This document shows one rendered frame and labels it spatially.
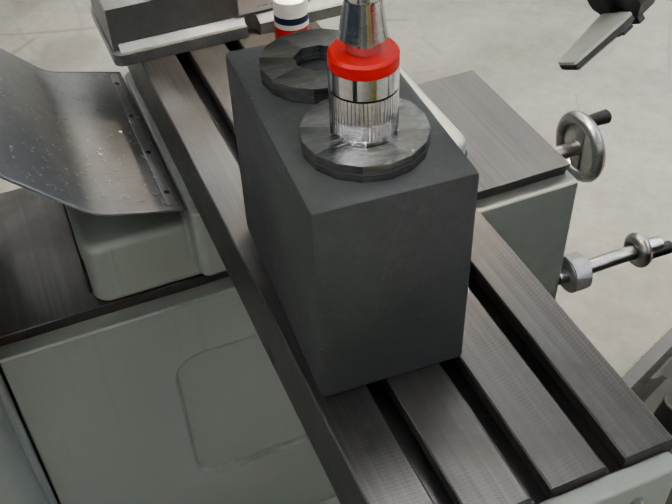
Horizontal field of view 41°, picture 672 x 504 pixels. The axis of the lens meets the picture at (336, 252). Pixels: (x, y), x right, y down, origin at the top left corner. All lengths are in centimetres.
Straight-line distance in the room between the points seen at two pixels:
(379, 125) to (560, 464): 28
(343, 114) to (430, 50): 245
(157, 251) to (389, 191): 51
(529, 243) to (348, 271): 72
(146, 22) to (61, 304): 35
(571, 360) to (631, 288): 149
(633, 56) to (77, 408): 233
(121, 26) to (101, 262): 28
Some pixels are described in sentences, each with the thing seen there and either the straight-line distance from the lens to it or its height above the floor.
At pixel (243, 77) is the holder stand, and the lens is 71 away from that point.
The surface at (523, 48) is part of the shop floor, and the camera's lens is 308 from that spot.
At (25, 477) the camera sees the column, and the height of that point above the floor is 57.
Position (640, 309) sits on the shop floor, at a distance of 219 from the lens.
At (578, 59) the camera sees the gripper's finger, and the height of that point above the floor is 116.
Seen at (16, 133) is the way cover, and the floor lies 97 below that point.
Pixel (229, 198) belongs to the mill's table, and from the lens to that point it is 89.
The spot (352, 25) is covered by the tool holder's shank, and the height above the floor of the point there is 125.
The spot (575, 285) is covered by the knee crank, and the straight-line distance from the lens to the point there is 141.
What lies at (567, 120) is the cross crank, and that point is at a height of 70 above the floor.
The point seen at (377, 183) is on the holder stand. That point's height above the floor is 115.
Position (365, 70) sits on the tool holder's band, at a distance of 57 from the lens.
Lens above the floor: 152
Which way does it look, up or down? 43 degrees down
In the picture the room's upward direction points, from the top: 2 degrees counter-clockwise
